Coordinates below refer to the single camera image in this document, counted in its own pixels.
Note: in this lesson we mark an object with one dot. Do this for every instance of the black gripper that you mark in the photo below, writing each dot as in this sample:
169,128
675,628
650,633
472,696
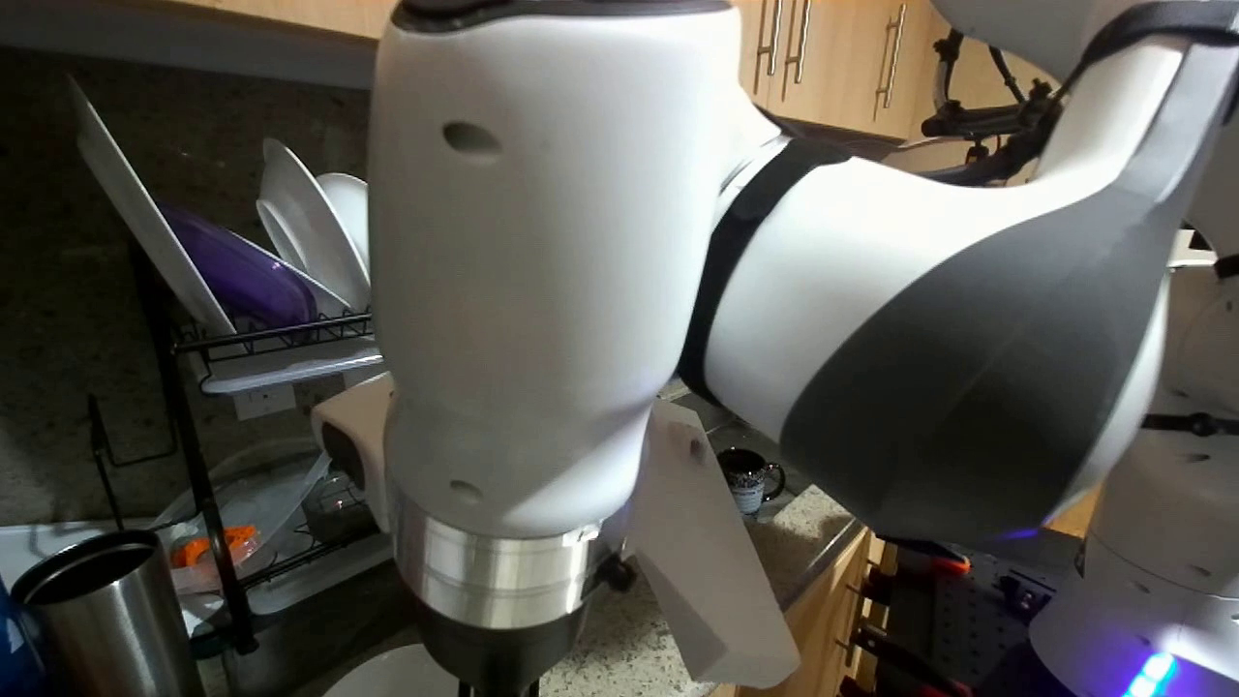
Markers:
498,651

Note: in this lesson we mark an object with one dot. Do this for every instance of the white bowl with flower print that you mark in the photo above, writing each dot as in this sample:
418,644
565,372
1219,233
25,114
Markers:
384,678

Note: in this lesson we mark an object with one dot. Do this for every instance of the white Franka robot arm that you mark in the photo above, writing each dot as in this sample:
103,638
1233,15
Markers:
542,257

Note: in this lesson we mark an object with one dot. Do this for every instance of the grey rack drip tray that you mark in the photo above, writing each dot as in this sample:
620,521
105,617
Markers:
311,568
295,372

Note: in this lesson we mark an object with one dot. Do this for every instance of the black two-tier dish rack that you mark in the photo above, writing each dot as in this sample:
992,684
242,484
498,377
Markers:
193,478

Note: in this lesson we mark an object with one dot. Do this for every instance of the plain white deep bowl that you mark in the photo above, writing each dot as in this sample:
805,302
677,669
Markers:
349,215

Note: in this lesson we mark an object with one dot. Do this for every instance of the clear plastic container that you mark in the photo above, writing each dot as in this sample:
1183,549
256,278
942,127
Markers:
256,497

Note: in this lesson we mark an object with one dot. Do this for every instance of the orange object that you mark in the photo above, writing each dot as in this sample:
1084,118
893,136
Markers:
213,549

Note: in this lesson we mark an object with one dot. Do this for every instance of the wooden base cabinet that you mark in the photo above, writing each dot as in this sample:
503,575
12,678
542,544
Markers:
819,633

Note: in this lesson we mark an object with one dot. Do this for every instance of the stainless steel tumbler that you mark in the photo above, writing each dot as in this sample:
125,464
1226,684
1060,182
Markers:
108,633

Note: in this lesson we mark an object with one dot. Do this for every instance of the purple plate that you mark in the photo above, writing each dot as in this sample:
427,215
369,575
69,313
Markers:
246,278

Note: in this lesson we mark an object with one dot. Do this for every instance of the white round plate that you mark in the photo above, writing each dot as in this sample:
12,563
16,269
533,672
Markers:
311,226

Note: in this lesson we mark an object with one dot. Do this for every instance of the black pegboard with tools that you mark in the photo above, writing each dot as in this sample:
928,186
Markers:
968,620

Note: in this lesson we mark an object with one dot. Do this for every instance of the blue container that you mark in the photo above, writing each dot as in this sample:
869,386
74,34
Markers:
12,644

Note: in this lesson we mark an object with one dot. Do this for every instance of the large white rectangular plate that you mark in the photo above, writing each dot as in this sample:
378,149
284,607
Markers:
140,215

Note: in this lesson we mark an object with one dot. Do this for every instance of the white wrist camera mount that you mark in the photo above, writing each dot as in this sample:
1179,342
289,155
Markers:
711,568

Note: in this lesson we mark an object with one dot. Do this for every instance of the wooden wall cabinets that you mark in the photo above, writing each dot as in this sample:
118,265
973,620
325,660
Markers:
827,61

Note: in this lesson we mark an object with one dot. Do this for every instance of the black camera stand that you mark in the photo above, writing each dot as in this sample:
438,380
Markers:
1000,109

